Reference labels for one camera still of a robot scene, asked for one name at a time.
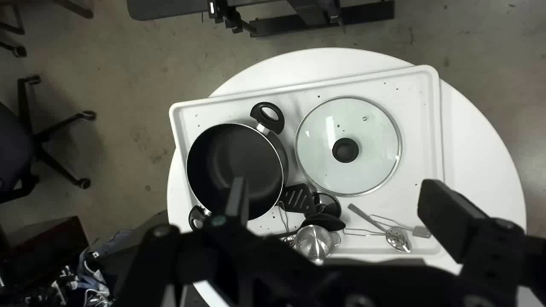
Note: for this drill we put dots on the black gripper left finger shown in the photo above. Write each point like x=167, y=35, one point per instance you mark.
x=235, y=199

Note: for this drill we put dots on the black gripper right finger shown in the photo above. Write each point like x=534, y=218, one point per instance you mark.
x=448, y=219

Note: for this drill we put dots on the clear glass lid black knob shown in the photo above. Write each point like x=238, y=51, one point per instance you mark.
x=351, y=126

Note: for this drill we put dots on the white rectangular tray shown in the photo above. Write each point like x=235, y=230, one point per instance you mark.
x=419, y=114

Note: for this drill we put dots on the black metal stand base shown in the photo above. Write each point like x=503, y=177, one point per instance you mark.
x=317, y=20

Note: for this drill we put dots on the dark box with clutter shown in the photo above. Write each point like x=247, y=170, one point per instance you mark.
x=34, y=250

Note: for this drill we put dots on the black office chair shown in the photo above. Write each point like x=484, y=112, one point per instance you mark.
x=13, y=148

